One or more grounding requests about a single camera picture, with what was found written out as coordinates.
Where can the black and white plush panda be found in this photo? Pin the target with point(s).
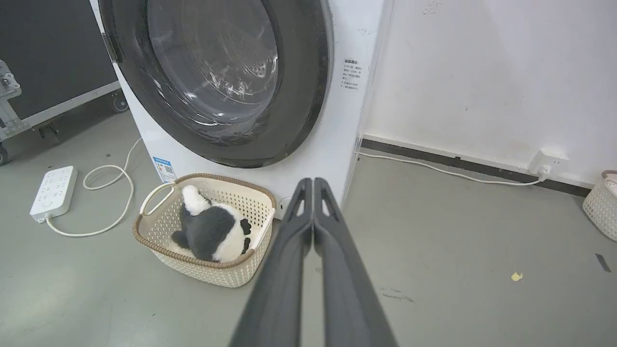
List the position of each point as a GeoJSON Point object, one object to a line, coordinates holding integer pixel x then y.
{"type": "Point", "coordinates": [212, 231]}

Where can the dark round washing machine door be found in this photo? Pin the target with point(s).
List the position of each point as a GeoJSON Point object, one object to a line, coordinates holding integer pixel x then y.
{"type": "Point", "coordinates": [217, 82]}

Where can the black tape strip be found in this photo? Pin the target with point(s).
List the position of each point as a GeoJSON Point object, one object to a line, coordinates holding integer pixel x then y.
{"type": "Point", "coordinates": [603, 262]}

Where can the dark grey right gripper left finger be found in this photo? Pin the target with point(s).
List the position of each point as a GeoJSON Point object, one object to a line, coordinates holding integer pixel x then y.
{"type": "Point", "coordinates": [274, 289]}

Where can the black flight case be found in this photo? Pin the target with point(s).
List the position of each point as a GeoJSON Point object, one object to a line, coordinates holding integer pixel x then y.
{"type": "Point", "coordinates": [48, 62]}

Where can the white power strip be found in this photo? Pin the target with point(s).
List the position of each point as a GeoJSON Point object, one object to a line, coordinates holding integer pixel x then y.
{"type": "Point", "coordinates": [54, 193]}

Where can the white washing machine body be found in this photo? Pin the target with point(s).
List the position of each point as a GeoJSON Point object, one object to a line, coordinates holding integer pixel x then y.
{"type": "Point", "coordinates": [332, 140]}

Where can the white wall socket plug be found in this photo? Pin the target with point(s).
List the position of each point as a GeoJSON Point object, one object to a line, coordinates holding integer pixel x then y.
{"type": "Point", "coordinates": [547, 163]}

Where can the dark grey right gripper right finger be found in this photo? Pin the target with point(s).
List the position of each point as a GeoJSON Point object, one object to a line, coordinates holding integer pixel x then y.
{"type": "Point", "coordinates": [349, 294]}

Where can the white perforated plastic basket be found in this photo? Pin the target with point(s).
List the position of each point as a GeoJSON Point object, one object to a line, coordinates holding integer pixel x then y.
{"type": "Point", "coordinates": [602, 205]}

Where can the cream woven laundry basket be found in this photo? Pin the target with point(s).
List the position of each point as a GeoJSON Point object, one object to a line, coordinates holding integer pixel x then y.
{"type": "Point", "coordinates": [212, 260]}

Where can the small yellow paper scrap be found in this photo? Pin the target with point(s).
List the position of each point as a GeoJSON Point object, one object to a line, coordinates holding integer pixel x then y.
{"type": "Point", "coordinates": [516, 276]}

